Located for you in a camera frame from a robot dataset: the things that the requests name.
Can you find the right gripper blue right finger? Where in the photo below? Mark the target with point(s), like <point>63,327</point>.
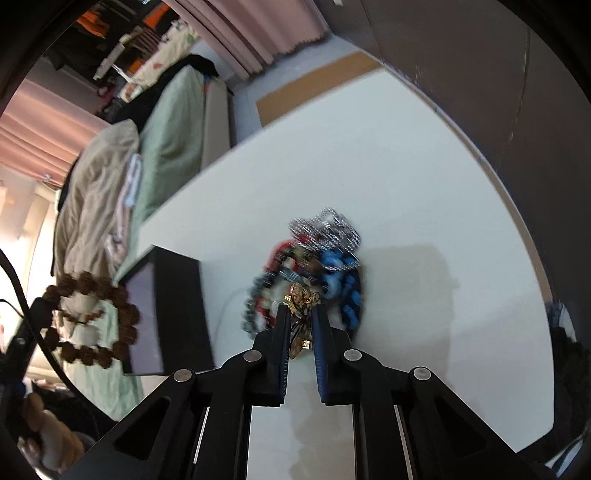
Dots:
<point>323,349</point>

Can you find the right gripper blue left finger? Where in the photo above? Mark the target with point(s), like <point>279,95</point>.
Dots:
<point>279,355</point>

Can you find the black square jewelry box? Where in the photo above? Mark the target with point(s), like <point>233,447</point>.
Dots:
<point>172,330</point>

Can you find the person's left hand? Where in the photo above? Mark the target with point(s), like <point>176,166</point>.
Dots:
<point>58,448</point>

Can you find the white low table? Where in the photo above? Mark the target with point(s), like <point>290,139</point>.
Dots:
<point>448,280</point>

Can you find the beige comforter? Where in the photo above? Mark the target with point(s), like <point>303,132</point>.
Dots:
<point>88,213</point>

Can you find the bed with green sheet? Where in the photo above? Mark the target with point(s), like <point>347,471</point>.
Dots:
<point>187,130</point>

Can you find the black clothing on bed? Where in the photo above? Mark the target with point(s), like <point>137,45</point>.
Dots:
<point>140,108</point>

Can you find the brown cardboard floor sheet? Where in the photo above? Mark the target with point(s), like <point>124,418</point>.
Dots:
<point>295,94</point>

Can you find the pink curtain right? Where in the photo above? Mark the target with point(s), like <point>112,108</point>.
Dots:
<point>249,34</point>

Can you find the pink curtain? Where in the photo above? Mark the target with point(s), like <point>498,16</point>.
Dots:
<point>249,34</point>
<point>42,134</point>

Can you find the pink curtain left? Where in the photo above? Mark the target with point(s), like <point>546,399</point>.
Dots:
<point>42,134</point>

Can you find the floral patterned bedding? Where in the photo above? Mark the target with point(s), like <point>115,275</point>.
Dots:
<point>175,44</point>

